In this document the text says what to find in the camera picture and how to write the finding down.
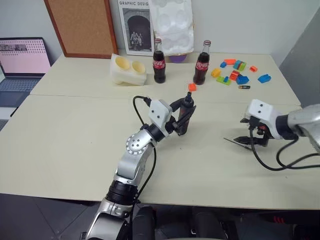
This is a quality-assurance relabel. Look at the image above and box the wood framed cork board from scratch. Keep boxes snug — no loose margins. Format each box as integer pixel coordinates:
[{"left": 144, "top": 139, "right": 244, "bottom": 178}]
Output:
[{"left": 43, "top": 0, "right": 119, "bottom": 59}]

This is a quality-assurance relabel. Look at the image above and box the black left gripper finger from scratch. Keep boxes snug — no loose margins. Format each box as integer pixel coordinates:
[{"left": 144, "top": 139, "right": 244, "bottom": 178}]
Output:
[
  {"left": 175, "top": 105, "right": 197, "bottom": 127},
  {"left": 170, "top": 98, "right": 186, "bottom": 112}
]

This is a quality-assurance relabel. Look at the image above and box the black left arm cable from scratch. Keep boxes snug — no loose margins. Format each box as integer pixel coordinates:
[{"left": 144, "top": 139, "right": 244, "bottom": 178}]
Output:
[{"left": 128, "top": 95, "right": 158, "bottom": 240}]

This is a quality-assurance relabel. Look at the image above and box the pale yellow cup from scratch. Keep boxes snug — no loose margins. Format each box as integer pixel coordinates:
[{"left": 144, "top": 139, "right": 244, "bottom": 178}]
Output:
[{"left": 131, "top": 60, "right": 147, "bottom": 75}]

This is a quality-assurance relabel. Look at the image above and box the multicolour arch block stack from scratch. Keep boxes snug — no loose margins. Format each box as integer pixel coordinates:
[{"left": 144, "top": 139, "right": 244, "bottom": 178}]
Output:
[{"left": 232, "top": 59, "right": 248, "bottom": 71}]

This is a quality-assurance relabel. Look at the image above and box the grey open laptop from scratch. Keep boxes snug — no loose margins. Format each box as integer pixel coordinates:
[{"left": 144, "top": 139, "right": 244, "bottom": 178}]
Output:
[{"left": 0, "top": 37, "right": 52, "bottom": 118}]

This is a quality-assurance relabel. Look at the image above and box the white foam cup holder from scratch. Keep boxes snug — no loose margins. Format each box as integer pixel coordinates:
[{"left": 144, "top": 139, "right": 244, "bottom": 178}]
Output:
[{"left": 109, "top": 53, "right": 148, "bottom": 87}]

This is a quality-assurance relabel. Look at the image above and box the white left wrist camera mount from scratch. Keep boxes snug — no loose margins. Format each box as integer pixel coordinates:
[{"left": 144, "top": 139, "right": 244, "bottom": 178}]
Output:
[{"left": 147, "top": 99, "right": 173, "bottom": 131}]

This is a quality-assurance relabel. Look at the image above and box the white moulded packaging tray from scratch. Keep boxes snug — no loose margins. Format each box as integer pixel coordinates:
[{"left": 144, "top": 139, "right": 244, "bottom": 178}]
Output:
[{"left": 149, "top": 0, "right": 195, "bottom": 56}]

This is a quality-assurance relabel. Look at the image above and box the thin metal screwdriver bit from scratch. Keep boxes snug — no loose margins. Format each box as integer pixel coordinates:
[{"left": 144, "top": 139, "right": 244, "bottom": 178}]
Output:
[{"left": 223, "top": 136, "right": 251, "bottom": 151}]

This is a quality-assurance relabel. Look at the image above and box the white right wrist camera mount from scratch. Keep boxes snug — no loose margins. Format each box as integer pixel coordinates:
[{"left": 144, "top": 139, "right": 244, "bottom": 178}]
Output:
[{"left": 245, "top": 98, "right": 286, "bottom": 140}]

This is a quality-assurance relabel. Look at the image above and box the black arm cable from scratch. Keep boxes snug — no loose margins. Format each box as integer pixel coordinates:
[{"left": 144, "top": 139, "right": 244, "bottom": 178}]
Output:
[
  {"left": 128, "top": 95, "right": 158, "bottom": 240},
  {"left": 248, "top": 121, "right": 320, "bottom": 172}
]

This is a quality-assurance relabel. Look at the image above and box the glass cola bottle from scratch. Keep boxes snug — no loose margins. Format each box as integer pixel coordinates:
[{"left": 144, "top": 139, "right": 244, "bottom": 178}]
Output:
[
  {"left": 152, "top": 38, "right": 167, "bottom": 85},
  {"left": 192, "top": 39, "right": 212, "bottom": 86}
]

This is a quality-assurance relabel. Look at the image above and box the graphic design book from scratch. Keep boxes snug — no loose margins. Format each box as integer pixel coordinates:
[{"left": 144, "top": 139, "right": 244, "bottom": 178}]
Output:
[{"left": 116, "top": 0, "right": 155, "bottom": 56}]

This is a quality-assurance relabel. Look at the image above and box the large blue toy block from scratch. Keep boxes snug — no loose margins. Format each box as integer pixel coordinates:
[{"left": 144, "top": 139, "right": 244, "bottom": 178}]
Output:
[
  {"left": 257, "top": 73, "right": 273, "bottom": 84},
  {"left": 235, "top": 74, "right": 250, "bottom": 85}
]

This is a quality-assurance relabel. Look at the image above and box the purple bowl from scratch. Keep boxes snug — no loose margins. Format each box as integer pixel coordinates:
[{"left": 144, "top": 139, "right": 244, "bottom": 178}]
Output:
[{"left": 168, "top": 52, "right": 188, "bottom": 64}]

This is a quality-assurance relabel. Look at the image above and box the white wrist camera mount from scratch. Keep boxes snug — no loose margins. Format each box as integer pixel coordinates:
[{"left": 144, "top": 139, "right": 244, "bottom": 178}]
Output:
[
  {"left": 245, "top": 98, "right": 286, "bottom": 140},
  {"left": 147, "top": 99, "right": 173, "bottom": 131}
]

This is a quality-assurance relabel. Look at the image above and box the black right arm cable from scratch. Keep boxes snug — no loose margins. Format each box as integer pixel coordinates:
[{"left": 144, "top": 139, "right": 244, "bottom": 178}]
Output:
[{"left": 248, "top": 121, "right": 320, "bottom": 172}]

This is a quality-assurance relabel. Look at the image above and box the green toy block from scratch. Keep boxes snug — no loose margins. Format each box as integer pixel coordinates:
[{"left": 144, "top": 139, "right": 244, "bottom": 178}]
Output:
[{"left": 216, "top": 75, "right": 233, "bottom": 86}]

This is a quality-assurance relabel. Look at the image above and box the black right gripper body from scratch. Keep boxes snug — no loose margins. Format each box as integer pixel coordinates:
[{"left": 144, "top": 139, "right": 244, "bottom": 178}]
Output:
[{"left": 248, "top": 116, "right": 272, "bottom": 148}]

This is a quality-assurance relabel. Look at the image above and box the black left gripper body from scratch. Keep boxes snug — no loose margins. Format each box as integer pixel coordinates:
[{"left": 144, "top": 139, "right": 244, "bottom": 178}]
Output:
[{"left": 164, "top": 115, "right": 185, "bottom": 137}]

